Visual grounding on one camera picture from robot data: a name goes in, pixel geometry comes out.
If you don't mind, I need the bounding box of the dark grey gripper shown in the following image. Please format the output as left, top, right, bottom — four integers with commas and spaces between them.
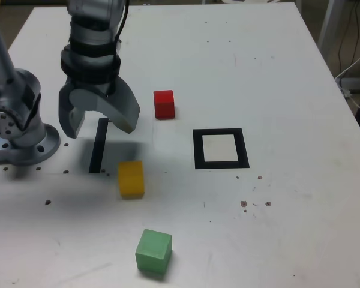
58, 76, 141, 139

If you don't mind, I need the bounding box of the red cube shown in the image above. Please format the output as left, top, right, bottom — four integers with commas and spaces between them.
153, 89, 176, 120

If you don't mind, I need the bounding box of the yellow cube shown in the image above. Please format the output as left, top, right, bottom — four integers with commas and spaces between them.
117, 160, 145, 199

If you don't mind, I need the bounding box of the green cube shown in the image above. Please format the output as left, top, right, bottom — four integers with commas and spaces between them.
134, 229, 173, 274

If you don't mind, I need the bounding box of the black tape square outline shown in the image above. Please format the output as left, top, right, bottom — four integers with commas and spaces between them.
193, 128, 250, 170

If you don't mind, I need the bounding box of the black tape strip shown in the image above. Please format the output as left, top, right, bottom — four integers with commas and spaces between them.
88, 118, 109, 174

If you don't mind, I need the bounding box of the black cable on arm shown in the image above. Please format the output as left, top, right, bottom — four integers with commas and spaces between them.
113, 0, 130, 43

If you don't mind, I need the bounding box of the white metal post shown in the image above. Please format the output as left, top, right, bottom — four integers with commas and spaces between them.
317, 0, 344, 53

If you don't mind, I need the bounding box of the white cable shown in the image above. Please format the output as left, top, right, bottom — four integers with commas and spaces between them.
335, 44, 360, 112

